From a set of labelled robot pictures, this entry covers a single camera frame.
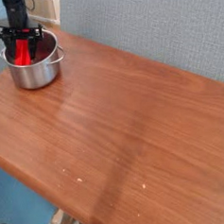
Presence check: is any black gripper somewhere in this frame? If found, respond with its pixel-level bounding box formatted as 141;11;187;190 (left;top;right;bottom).
0;0;43;59

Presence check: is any red plastic block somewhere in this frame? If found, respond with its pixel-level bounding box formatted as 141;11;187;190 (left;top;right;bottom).
14;38;31;66

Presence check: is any stainless steel pot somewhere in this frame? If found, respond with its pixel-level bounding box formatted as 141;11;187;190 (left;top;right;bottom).
0;29;65;90

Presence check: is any beige wooden cabinet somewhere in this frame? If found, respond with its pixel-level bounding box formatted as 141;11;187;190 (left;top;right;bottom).
26;0;60;25

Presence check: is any black cable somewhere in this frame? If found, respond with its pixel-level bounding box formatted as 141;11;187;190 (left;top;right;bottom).
25;0;37;12

